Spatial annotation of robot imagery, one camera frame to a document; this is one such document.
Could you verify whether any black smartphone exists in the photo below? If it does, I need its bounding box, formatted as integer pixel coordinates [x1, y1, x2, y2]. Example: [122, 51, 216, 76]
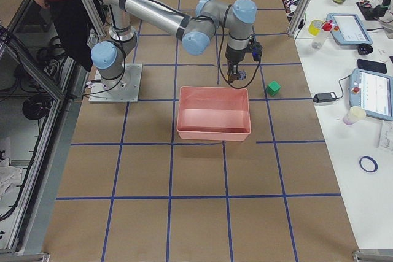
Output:
[357, 59, 387, 74]

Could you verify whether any green foam cube near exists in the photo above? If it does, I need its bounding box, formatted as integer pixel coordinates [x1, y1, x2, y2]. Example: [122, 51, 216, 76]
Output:
[265, 81, 281, 96]

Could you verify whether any paper cup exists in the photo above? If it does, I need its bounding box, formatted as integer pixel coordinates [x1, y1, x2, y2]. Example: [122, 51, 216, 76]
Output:
[343, 106, 366, 125]

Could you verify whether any pink plastic bin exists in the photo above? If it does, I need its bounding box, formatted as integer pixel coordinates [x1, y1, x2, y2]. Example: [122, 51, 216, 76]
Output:
[176, 86, 251, 141]

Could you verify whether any blue tape ring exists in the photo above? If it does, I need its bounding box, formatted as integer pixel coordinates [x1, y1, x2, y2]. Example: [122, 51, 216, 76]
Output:
[359, 156, 379, 174]

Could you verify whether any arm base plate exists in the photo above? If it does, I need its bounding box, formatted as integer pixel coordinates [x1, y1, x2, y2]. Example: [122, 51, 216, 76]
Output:
[88, 63, 143, 103]

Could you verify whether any yellow push button switch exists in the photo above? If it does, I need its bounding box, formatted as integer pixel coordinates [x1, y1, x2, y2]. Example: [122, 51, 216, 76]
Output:
[233, 70, 247, 81]

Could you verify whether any teach pendant near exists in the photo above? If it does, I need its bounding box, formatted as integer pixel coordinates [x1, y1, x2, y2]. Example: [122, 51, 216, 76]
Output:
[349, 69, 392, 121]

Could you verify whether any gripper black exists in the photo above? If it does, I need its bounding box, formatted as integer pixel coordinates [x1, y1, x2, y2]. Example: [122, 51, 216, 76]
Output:
[225, 46, 247, 82]

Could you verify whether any black power adapter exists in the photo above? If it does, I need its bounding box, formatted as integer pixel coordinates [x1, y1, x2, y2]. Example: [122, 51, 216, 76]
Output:
[313, 92, 337, 103]

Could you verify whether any teach pendant far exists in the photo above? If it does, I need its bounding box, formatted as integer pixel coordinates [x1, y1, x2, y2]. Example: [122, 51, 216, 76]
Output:
[326, 13, 373, 45]

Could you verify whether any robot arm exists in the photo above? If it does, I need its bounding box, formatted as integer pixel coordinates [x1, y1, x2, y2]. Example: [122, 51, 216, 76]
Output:
[99, 0, 262, 84]

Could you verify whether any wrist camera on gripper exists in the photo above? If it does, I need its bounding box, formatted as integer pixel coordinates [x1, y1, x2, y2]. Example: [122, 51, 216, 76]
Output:
[249, 36, 262, 62]

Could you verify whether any teach pendant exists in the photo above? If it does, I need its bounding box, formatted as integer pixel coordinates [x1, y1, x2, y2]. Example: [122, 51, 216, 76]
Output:
[326, 13, 373, 45]
[349, 69, 392, 121]

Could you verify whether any aluminium frame post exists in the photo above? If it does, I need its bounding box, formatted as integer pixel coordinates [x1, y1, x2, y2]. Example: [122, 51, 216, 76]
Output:
[287, 0, 326, 39]

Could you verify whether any yellow tape roll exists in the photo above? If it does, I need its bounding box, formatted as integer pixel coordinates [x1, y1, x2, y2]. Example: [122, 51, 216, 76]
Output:
[308, 20, 323, 36]

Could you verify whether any red cap squeeze bottle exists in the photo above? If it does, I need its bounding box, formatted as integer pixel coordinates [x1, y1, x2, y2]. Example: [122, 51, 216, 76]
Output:
[311, 20, 335, 50]

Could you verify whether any person in red shirt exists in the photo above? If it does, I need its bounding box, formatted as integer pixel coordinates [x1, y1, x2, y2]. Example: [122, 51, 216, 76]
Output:
[34, 0, 93, 72]

